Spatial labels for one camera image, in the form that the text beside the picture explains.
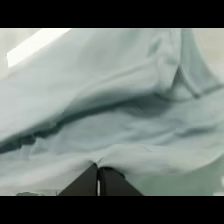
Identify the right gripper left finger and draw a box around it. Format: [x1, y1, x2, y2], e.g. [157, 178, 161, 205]
[58, 162, 99, 197]

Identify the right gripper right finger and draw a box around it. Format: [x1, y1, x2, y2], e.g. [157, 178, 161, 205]
[98, 166, 144, 197]

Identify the pale blue shirt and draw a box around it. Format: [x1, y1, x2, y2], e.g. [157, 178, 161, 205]
[0, 27, 224, 197]

